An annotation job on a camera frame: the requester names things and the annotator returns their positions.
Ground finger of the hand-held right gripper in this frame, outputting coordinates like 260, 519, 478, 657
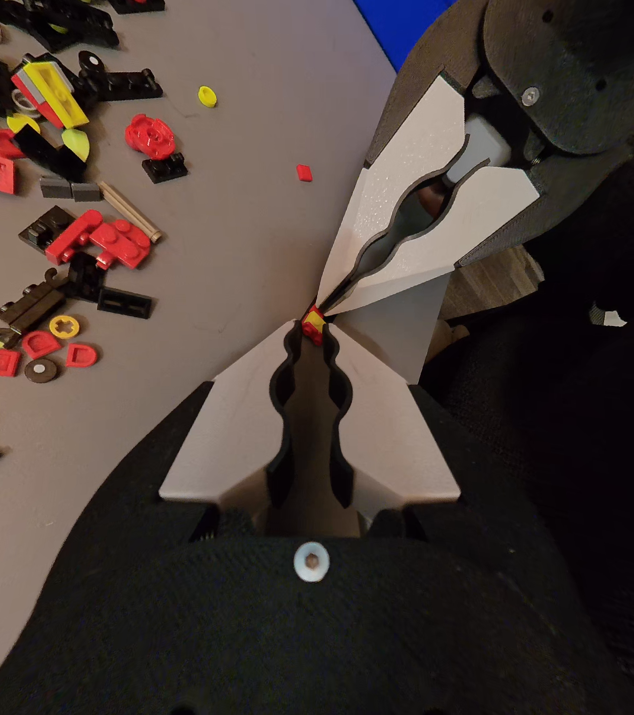
321, 161, 541, 317
315, 74, 512, 308

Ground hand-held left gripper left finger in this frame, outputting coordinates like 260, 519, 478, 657
157, 319, 302, 520

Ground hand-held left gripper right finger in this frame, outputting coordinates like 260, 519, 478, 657
322, 322, 462, 520

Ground black beam lego assembly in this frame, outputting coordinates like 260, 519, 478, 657
301, 304, 329, 344

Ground person's right forearm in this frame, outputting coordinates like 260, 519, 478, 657
523, 128, 634, 330

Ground pile of loose lego pieces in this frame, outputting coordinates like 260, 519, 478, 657
0, 0, 189, 487

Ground person's right hand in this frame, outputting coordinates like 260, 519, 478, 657
415, 181, 452, 221

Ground blue plastic bin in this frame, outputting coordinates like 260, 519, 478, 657
353, 0, 457, 73

